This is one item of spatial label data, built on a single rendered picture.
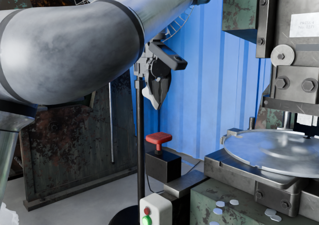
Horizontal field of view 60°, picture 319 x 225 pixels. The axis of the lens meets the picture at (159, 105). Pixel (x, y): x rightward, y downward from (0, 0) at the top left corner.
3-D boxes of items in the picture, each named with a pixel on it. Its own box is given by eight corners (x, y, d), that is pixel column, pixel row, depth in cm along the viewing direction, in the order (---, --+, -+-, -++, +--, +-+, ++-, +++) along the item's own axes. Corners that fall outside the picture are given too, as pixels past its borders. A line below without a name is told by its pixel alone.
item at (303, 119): (315, 126, 69) (316, 112, 68) (295, 123, 72) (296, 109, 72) (319, 124, 71) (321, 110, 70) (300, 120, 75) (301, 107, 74)
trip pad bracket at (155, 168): (167, 221, 80) (167, 158, 76) (145, 208, 87) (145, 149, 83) (181, 213, 84) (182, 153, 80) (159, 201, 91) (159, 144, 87)
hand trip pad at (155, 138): (157, 165, 79) (157, 140, 78) (143, 159, 83) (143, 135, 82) (174, 159, 84) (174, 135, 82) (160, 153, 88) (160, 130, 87)
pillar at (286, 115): (286, 143, 83) (291, 97, 80) (279, 141, 84) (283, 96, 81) (289, 141, 84) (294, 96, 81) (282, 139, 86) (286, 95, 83)
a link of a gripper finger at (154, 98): (146, 107, 84) (146, 76, 83) (160, 110, 80) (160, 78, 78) (139, 108, 82) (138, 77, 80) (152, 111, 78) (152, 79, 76)
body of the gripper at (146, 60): (152, 75, 86) (152, 35, 84) (172, 78, 80) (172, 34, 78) (133, 77, 81) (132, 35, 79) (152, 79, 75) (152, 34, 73)
